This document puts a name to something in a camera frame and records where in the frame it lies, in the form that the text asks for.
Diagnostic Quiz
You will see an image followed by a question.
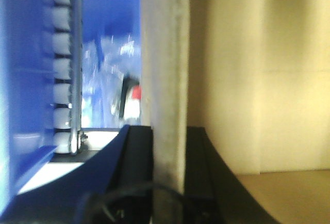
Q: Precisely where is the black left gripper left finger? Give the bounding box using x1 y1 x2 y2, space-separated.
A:
1 125 153 223

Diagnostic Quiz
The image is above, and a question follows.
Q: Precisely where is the brown cardboard box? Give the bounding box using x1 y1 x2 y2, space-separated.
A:
141 0 329 223

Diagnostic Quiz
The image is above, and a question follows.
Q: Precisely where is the large blue plastic bin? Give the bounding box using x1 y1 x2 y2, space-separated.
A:
0 0 59 199

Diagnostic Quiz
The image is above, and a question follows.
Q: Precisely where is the left roller track rail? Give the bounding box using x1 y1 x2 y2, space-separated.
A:
51 0 83 154

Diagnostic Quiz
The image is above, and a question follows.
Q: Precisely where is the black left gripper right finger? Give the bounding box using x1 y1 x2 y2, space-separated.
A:
184 126 278 223

